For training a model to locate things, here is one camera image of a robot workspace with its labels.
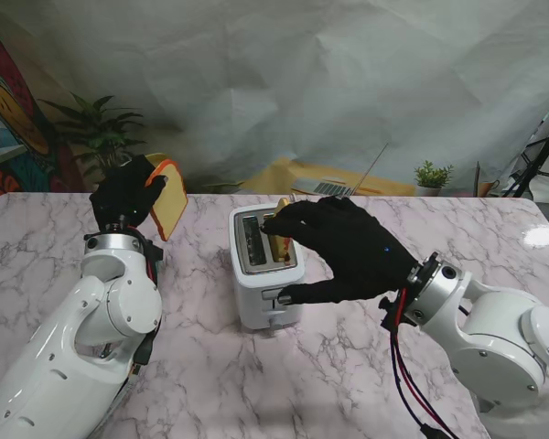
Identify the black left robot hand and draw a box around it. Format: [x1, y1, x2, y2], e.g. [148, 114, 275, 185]
[89, 155, 168, 230]

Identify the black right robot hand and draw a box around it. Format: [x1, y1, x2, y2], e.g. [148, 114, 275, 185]
[259, 195, 417, 306]

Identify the toy toast slice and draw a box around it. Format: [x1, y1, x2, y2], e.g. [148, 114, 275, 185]
[267, 197, 298, 264]
[145, 158, 188, 242]

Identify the yellow plastic chair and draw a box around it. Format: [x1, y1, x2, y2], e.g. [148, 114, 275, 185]
[119, 153, 188, 193]

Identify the large leafy potted plant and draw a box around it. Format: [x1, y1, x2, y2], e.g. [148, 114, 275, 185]
[40, 91, 147, 193]

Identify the silver open laptop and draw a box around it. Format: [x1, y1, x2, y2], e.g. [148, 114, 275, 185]
[291, 142, 389, 197]

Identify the small green potted plant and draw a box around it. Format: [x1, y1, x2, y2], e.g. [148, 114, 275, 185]
[414, 160, 455, 198]

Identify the white two-slot toaster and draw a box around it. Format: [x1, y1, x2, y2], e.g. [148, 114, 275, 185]
[229, 205, 307, 331]

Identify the yellow desk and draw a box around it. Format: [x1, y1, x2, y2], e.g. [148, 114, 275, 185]
[242, 156, 415, 197]

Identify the colourful mural banner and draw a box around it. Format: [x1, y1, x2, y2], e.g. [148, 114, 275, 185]
[0, 13, 88, 216]

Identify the white backdrop sheet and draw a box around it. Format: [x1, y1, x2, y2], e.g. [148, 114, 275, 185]
[0, 0, 549, 193]

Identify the black tripod stand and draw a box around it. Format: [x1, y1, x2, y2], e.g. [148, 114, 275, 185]
[511, 98, 549, 198]

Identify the red black right arm cable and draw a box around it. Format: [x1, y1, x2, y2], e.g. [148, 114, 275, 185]
[379, 287, 461, 439]

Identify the red black arm cable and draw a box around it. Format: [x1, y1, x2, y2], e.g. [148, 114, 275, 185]
[379, 287, 461, 439]
[104, 228, 164, 412]

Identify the red black left arm cable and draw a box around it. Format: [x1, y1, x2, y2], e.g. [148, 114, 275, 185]
[104, 228, 164, 412]

